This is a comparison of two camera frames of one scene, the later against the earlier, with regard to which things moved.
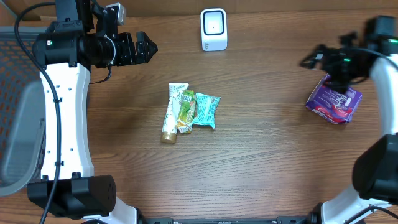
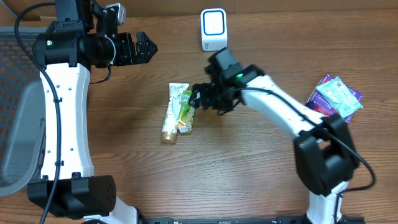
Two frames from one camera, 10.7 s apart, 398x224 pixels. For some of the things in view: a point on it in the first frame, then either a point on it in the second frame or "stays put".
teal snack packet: [206, 109] → [344, 101]
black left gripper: [131, 48] stays put
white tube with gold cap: [168, 134] stays put
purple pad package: [333, 104] stays put
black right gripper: [322, 57] → [210, 91]
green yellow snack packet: [187, 111] stays put
